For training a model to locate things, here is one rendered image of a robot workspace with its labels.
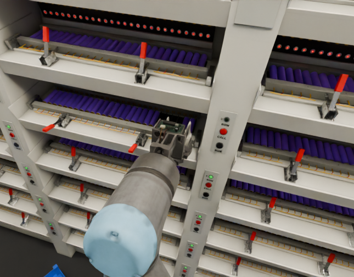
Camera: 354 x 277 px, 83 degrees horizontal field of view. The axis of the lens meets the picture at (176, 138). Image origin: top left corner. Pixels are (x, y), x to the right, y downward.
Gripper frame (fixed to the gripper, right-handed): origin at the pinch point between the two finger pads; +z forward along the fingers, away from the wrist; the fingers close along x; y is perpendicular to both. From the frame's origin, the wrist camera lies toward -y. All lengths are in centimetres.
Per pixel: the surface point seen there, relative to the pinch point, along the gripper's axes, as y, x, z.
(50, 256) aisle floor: -101, 66, -2
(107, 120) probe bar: -3.2, 23.7, 2.8
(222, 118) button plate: 7.5, -10.3, -2.9
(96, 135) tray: -7.2, 25.5, -1.1
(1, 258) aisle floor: -101, 90, -10
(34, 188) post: -43, 59, -1
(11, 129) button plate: -12, 58, -2
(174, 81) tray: 13.0, 3.2, 1.5
